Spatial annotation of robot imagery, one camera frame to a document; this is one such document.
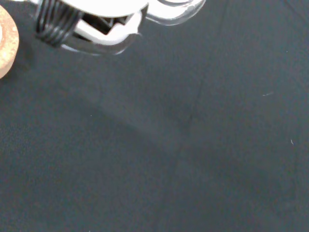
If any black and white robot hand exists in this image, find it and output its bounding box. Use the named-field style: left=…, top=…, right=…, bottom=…
left=34, top=0, right=151, bottom=48

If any cork ring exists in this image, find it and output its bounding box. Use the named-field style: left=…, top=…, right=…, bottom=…
left=0, top=4, right=20, bottom=79

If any black cloth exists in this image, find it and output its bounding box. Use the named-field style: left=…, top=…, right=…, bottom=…
left=0, top=0, right=309, bottom=232

